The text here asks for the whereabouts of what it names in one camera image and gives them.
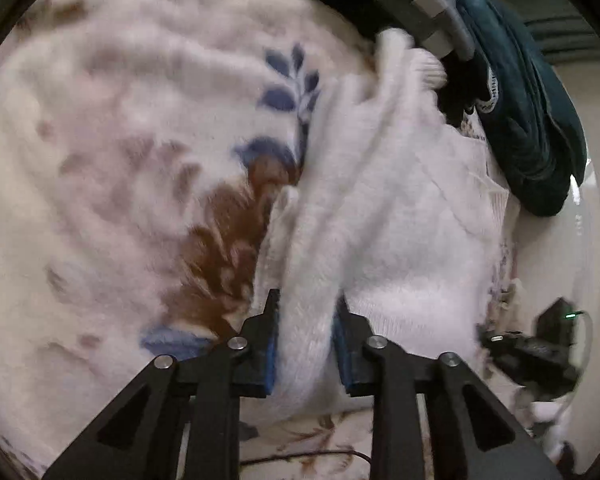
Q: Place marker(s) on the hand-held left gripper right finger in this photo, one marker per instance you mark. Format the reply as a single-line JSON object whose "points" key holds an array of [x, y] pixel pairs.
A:
{"points": [[342, 355]]}

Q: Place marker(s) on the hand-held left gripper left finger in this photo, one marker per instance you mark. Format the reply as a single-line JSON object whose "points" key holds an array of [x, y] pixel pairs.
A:
{"points": [[271, 360]]}

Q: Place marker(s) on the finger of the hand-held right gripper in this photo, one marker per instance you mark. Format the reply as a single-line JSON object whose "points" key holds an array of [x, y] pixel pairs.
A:
{"points": [[530, 357]]}

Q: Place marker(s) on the white knit sweater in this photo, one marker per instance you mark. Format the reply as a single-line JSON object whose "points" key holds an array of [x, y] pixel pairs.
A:
{"points": [[380, 210]]}

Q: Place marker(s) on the white bed headboard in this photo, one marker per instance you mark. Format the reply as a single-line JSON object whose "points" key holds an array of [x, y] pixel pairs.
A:
{"points": [[540, 270]]}

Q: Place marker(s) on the dark teal garment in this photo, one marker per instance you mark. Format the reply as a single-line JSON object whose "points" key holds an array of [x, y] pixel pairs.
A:
{"points": [[530, 110]]}

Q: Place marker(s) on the floral fleece blanket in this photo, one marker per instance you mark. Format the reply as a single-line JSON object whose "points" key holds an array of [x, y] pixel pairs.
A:
{"points": [[105, 160]]}

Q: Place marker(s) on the grey-green curtain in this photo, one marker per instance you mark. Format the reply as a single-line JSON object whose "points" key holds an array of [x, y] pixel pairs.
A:
{"points": [[560, 25]]}

